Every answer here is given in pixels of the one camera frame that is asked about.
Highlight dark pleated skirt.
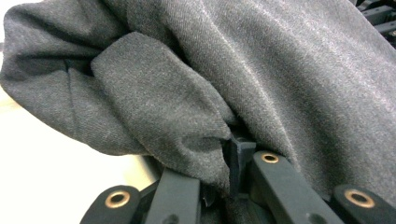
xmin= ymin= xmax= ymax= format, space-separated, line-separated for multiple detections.
xmin=0 ymin=0 xmax=396 ymax=224

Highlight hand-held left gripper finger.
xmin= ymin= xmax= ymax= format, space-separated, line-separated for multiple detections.
xmin=229 ymin=137 xmax=258 ymax=198

